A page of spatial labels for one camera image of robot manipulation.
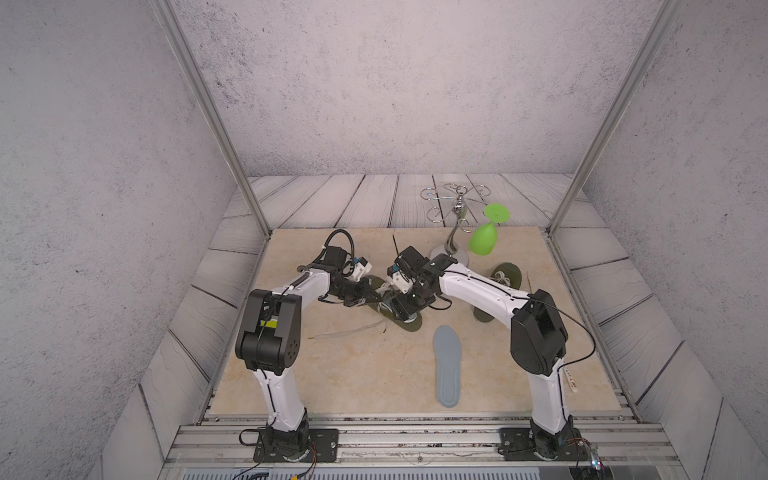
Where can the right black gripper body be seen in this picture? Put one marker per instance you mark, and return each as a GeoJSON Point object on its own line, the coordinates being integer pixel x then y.
{"type": "Point", "coordinates": [411, 301]}

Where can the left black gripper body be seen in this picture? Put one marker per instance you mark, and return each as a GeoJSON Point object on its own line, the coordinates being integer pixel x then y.
{"type": "Point", "coordinates": [353, 293]}

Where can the olive green shoe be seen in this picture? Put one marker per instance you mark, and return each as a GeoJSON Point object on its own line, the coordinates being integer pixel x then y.
{"type": "Point", "coordinates": [507, 274]}
{"type": "Point", "coordinates": [381, 298]}

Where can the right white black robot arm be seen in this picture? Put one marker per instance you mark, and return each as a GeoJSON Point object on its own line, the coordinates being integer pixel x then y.
{"type": "Point", "coordinates": [537, 333]}

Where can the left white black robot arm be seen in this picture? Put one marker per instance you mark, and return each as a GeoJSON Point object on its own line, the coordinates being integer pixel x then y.
{"type": "Point", "coordinates": [270, 333]}

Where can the right grey insole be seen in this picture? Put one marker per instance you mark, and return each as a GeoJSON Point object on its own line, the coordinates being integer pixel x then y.
{"type": "Point", "coordinates": [448, 354]}

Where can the hanging green plastic wine glass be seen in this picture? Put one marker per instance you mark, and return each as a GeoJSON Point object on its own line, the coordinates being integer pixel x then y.
{"type": "Point", "coordinates": [484, 238]}

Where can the silver metal glass stand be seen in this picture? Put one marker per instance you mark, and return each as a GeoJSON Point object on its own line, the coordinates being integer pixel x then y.
{"type": "Point", "coordinates": [453, 206]}

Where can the metal spoon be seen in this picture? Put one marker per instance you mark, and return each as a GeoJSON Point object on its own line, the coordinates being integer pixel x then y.
{"type": "Point", "coordinates": [570, 380]}

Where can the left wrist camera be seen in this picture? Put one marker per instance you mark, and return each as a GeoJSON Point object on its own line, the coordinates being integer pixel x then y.
{"type": "Point", "coordinates": [361, 268]}

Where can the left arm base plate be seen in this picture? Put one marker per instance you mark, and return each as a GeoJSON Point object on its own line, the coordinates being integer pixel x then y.
{"type": "Point", "coordinates": [305, 445]}

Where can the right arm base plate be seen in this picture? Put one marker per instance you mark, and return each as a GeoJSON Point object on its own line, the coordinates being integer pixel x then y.
{"type": "Point", "coordinates": [534, 444]}

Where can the aluminium rail base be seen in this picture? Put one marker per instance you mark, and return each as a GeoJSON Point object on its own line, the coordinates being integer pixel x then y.
{"type": "Point", "coordinates": [430, 440]}

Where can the left aluminium frame post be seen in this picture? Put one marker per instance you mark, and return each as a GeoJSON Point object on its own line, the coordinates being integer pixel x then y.
{"type": "Point", "coordinates": [184, 55]}

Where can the aluminium frame post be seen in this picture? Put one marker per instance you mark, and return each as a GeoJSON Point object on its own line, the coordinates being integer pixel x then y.
{"type": "Point", "coordinates": [638, 68]}
{"type": "Point", "coordinates": [184, 55]}

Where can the right aluminium frame post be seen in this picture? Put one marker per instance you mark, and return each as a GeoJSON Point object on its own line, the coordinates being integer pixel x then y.
{"type": "Point", "coordinates": [638, 68]}

